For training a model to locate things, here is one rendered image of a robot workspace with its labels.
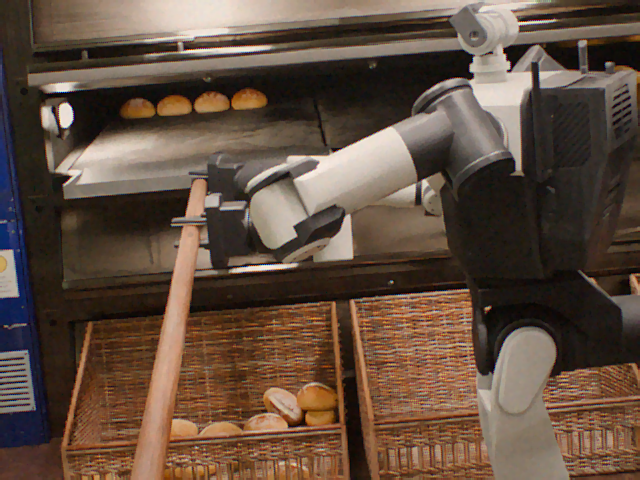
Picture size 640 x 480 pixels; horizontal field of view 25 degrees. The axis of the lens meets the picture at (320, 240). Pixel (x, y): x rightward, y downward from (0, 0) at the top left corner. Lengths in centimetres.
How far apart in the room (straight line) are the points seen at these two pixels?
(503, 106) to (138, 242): 125
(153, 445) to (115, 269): 185
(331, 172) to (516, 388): 52
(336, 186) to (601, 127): 42
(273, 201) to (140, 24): 114
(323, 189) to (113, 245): 125
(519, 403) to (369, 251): 94
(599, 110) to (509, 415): 52
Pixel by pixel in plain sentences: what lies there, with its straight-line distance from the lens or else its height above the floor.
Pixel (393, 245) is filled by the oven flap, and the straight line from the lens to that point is 320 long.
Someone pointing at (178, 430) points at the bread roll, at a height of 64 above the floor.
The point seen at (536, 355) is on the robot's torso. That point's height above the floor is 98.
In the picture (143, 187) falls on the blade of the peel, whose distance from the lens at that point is 290.
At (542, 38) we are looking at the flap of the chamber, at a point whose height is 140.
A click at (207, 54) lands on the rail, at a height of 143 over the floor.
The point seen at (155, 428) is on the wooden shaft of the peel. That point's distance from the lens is 143.
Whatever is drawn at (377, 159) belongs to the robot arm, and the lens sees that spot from 205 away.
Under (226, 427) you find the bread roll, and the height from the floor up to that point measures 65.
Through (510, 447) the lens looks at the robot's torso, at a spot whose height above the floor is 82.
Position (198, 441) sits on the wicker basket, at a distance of 281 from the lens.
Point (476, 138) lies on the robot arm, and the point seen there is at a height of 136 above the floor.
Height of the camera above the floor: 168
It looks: 13 degrees down
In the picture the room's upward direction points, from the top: 5 degrees counter-clockwise
